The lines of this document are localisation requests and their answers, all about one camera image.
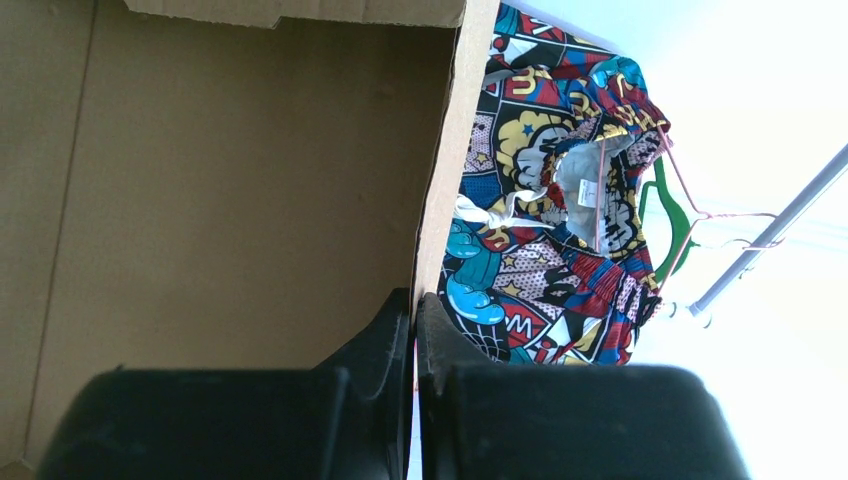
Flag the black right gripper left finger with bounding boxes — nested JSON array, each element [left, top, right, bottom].
[[36, 288, 412, 479]]

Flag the pink clothes hanger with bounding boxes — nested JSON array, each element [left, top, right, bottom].
[[636, 127, 777, 295]]

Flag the green clothes hanger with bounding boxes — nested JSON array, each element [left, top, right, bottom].
[[637, 158, 698, 284]]

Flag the colourful cartoon print garment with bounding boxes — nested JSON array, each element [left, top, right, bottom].
[[437, 4, 669, 365]]

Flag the brown cardboard box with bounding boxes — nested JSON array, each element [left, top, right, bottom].
[[1, 1, 498, 479]]

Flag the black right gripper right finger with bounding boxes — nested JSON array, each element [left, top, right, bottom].
[[416, 293, 748, 479]]

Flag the white slanted rack pole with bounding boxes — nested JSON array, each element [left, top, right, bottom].
[[685, 145, 847, 318]]

